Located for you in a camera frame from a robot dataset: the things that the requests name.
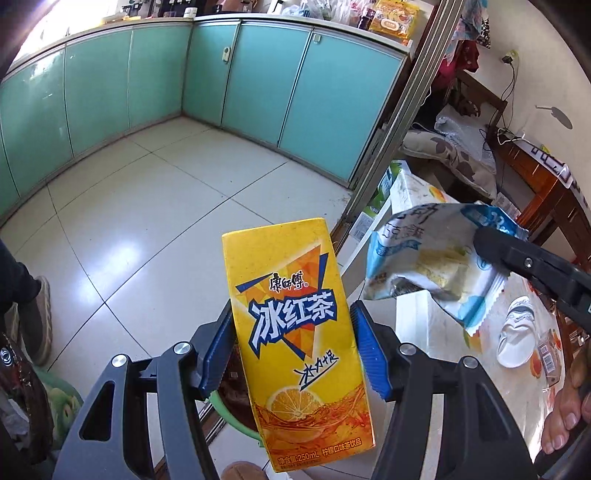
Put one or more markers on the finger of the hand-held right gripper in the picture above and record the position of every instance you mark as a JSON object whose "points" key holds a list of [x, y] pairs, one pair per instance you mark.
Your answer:
{"points": [[521, 258]]}

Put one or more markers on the blue plaid cloth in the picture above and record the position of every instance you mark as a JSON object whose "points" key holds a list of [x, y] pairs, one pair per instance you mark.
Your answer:
{"points": [[468, 18]]}

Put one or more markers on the green printed cloth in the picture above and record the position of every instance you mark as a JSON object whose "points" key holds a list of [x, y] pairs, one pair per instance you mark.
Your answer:
{"points": [[64, 415]]}

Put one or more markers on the floral pillow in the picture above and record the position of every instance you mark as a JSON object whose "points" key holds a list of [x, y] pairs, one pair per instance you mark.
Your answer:
{"points": [[452, 157]]}

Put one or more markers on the wooden desk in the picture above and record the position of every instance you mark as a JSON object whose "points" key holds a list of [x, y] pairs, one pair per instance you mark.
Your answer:
{"points": [[540, 194]]}

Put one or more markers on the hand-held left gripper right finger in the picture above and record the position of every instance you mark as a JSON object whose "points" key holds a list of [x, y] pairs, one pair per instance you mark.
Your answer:
{"points": [[369, 350]]}

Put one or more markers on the red garment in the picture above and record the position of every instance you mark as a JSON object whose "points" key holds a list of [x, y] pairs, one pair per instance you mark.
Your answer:
{"points": [[457, 57]]}

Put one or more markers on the white blue snack bag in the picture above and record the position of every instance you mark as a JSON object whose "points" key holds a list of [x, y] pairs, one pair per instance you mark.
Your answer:
{"points": [[415, 240]]}

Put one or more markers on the wall socket with charger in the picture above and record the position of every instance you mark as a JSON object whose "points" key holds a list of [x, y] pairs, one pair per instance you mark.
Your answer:
{"points": [[510, 57]]}

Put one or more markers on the brown snack packet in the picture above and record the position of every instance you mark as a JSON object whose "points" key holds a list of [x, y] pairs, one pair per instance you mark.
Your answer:
{"points": [[548, 360]]}

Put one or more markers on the metal sliding door frame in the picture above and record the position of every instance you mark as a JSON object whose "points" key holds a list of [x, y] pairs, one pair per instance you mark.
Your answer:
{"points": [[406, 92]]}

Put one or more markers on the clear plastic bag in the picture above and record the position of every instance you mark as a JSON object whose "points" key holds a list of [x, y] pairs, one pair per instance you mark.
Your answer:
{"points": [[461, 131]]}

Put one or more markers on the white printed small box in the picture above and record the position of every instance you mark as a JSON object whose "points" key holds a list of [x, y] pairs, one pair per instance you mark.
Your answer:
{"points": [[507, 205]]}

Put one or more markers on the teal lower kitchen cabinets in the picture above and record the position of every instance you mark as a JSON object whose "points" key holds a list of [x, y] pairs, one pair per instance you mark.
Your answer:
{"points": [[184, 83]]}

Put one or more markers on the person's right hand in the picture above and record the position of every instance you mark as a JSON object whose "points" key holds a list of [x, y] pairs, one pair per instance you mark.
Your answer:
{"points": [[565, 415]]}

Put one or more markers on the grey sneaker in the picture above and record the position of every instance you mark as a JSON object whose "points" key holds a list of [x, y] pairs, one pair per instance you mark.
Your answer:
{"points": [[39, 318]]}

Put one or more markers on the green white carton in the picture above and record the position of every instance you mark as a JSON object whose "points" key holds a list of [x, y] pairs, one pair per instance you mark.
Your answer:
{"points": [[385, 184]]}

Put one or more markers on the black white patterned cloth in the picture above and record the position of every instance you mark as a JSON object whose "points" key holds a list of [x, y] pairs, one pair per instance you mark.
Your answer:
{"points": [[484, 32]]}

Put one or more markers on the fruit printed tablecloth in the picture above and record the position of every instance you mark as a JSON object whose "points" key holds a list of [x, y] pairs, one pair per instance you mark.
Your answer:
{"points": [[425, 332]]}

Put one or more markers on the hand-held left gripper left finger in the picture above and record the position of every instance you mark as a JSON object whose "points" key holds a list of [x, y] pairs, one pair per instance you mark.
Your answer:
{"points": [[217, 350]]}

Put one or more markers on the green bowl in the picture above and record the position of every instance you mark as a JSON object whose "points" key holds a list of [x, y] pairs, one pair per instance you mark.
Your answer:
{"points": [[231, 423]]}

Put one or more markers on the yellow tea carton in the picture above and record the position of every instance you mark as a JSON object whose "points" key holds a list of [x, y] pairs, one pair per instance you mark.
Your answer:
{"points": [[291, 300]]}

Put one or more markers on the person's dark trouser leg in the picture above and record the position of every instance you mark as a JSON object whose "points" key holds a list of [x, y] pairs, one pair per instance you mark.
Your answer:
{"points": [[16, 277]]}

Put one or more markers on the dark printed bag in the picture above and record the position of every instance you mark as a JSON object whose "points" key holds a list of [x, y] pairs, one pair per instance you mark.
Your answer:
{"points": [[21, 397]]}

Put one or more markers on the bunch of plastic bags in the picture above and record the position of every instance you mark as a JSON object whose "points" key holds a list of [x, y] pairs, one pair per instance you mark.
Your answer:
{"points": [[318, 9]]}

